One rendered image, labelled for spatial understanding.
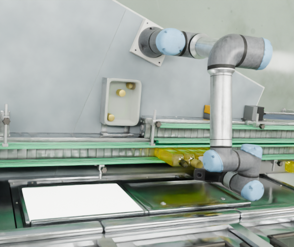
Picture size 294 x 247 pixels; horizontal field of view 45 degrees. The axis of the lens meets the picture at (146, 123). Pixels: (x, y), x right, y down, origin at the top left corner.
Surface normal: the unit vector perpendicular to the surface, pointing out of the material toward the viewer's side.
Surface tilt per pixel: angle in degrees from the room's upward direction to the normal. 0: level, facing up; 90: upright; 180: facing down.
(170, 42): 8
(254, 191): 0
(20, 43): 0
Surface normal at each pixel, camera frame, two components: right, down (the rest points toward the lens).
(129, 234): 0.08, -0.99
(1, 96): 0.39, 0.17
